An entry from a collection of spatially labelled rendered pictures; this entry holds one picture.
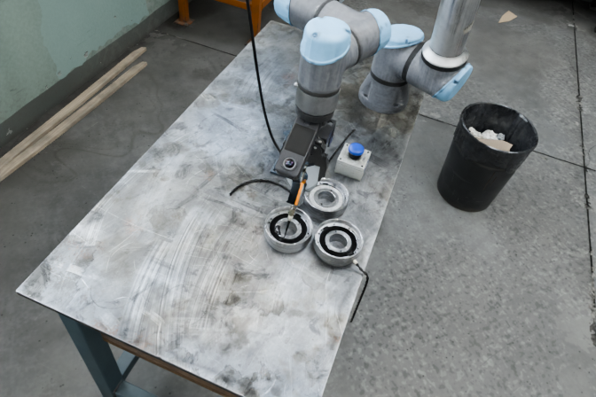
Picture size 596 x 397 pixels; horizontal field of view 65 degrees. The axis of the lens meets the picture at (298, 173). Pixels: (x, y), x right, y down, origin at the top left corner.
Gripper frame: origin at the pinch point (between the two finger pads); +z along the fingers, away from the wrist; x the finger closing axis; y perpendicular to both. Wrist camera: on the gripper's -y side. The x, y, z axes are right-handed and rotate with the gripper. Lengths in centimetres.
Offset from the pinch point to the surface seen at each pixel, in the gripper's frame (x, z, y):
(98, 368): 35, 51, -34
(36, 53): 154, 62, 80
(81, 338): 36, 35, -34
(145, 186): 35.3, 13.0, -4.0
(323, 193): -3.5, 11.2, 10.4
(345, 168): -6.1, 10.7, 20.2
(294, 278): -5.2, 13.1, -12.7
